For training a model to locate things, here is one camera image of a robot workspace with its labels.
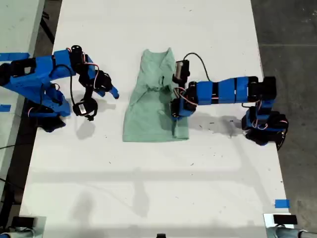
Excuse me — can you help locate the pale green T-shirt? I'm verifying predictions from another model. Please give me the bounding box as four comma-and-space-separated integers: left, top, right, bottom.
122, 47, 190, 143

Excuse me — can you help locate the black stand leg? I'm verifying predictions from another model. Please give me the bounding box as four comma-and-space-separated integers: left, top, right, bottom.
39, 3, 55, 45

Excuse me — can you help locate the long blue tape strip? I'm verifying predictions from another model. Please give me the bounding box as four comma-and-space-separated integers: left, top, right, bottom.
0, 52, 31, 61

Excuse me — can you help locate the white side table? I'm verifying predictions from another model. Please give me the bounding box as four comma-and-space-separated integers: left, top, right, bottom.
0, 0, 46, 196

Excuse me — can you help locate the square blue tape piece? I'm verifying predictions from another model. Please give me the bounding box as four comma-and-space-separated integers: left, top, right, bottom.
274, 199, 290, 209

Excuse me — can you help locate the white plate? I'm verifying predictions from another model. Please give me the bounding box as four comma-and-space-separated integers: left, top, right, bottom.
263, 213, 295, 229

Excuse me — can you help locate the grey metal plate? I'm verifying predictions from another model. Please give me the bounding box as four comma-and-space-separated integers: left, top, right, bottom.
11, 216, 47, 238

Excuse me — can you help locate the small black box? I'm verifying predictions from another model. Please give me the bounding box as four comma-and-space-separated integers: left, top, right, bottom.
273, 214, 298, 225
11, 216, 36, 228

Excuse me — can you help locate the black camera box with white label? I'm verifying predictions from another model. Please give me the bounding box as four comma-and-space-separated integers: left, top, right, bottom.
72, 98, 99, 121

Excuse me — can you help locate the black camera cable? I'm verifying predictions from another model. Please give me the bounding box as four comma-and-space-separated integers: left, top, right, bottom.
48, 64, 80, 106
184, 53, 212, 83

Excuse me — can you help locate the black and silver camera box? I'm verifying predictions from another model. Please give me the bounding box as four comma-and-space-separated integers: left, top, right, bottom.
171, 59, 192, 85

